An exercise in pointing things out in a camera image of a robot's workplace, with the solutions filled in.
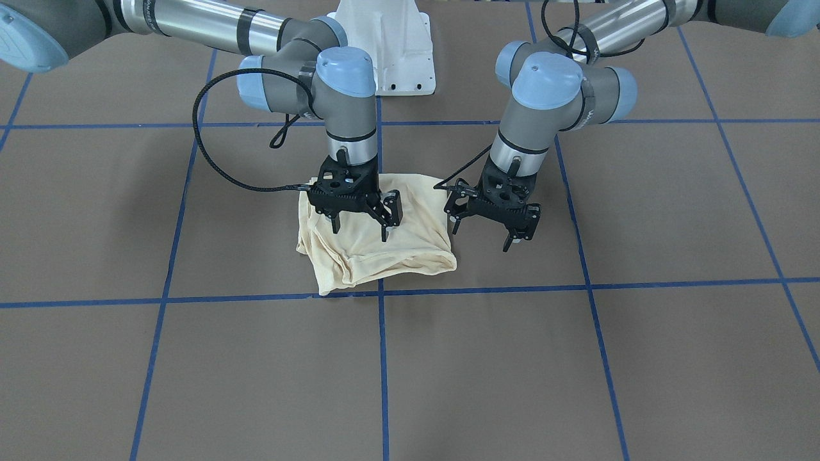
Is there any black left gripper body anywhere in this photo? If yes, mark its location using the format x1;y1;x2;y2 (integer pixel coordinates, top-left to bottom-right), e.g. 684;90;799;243
475;159;539;224

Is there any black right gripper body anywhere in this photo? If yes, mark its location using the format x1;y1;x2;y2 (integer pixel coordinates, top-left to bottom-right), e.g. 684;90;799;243
307;157;384;216

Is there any beige long sleeve graphic shirt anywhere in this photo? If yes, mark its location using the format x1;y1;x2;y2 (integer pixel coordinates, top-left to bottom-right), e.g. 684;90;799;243
296;174;457;296

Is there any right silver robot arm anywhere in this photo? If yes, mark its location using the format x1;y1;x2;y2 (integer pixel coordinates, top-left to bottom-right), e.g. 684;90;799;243
1;1;402;240

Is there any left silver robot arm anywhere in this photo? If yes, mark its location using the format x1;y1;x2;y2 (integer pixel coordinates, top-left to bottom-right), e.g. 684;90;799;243
437;1;819;250

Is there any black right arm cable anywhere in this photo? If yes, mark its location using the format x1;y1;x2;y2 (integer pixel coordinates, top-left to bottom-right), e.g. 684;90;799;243
192;68;321;193

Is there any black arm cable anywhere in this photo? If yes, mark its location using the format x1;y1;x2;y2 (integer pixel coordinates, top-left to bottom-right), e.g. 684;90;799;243
433;0;648;190
192;68;321;193

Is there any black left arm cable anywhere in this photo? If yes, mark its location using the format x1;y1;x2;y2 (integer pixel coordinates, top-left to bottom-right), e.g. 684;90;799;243
433;0;648;190

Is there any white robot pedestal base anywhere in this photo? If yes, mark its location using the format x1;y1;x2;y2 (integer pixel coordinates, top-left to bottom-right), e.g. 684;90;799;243
329;1;436;97

